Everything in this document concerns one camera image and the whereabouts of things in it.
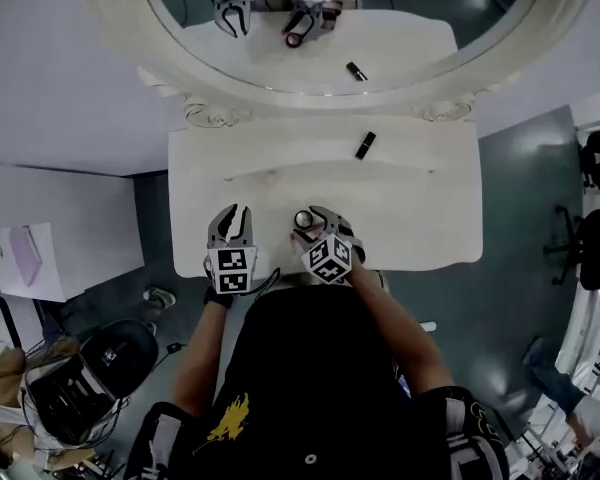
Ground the white cabinet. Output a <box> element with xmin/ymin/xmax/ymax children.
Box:
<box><xmin>0</xmin><ymin>162</ymin><xmax>146</xmax><ymax>303</ymax></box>

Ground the black wristband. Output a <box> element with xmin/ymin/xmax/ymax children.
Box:
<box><xmin>203</xmin><ymin>285</ymin><xmax>235</xmax><ymax>310</ymax></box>

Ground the person's right forearm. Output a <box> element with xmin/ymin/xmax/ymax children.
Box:
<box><xmin>347</xmin><ymin>261</ymin><xmax>449</xmax><ymax>400</ymax></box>

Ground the person's black printed shirt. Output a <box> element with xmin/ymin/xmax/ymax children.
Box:
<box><xmin>123</xmin><ymin>283</ymin><xmax>511</xmax><ymax>480</ymax></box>

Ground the oval white framed mirror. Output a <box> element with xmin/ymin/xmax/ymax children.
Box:
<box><xmin>79</xmin><ymin>0</ymin><xmax>599</xmax><ymax>129</ymax></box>

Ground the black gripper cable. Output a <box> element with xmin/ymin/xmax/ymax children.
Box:
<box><xmin>244</xmin><ymin>266</ymin><xmax>282</xmax><ymax>303</ymax></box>

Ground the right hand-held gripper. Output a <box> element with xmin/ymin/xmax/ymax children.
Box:
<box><xmin>289</xmin><ymin>205</ymin><xmax>367</xmax><ymax>286</ymax></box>

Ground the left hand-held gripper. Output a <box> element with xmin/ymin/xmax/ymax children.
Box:
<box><xmin>203</xmin><ymin>203</ymin><xmax>259</xmax><ymax>296</ymax></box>

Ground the black lipstick makeup tube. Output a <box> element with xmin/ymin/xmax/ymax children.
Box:
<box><xmin>354</xmin><ymin>130</ymin><xmax>378</xmax><ymax>161</ymax></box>

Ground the black charger with cable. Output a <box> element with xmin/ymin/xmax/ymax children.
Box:
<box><xmin>152</xmin><ymin>340</ymin><xmax>189</xmax><ymax>372</ymax></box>

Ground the person's left forearm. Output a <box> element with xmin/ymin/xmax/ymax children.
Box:
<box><xmin>171</xmin><ymin>295</ymin><xmax>234</xmax><ymax>419</ymax></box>

